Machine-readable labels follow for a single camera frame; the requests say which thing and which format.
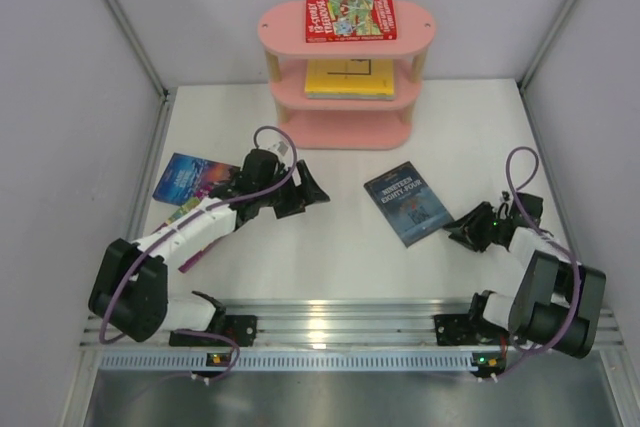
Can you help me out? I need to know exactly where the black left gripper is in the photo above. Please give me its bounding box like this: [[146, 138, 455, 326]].
[[257, 160, 328, 218]]

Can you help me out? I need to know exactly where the dark blue book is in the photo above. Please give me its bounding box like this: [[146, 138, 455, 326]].
[[364, 161, 453, 247]]

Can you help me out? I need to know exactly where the yellow Little Prince book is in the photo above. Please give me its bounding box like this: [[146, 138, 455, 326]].
[[304, 59, 396, 94]]

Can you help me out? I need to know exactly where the purple treehouse book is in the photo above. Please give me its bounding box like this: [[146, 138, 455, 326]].
[[150, 197, 235, 273]]

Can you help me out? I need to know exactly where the blue Jane Eyre book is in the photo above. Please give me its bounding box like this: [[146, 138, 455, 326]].
[[152, 153, 239, 206]]

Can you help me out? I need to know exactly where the red treehouse book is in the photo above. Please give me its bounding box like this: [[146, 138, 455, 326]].
[[305, 0, 398, 43]]

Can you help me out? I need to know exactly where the pale green hardcover book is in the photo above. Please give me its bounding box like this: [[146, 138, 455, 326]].
[[305, 92, 396, 101]]

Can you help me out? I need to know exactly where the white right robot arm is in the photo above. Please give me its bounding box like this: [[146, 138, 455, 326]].
[[443, 193, 606, 358]]

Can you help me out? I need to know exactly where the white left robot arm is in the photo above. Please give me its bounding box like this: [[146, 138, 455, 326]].
[[88, 148, 330, 344]]

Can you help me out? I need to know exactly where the pink three-tier shelf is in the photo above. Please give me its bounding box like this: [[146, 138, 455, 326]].
[[257, 0, 436, 150]]

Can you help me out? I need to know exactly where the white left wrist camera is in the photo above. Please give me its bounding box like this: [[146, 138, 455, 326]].
[[266, 140, 291, 159]]

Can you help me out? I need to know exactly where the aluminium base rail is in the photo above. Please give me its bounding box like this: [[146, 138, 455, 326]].
[[79, 86, 626, 378]]

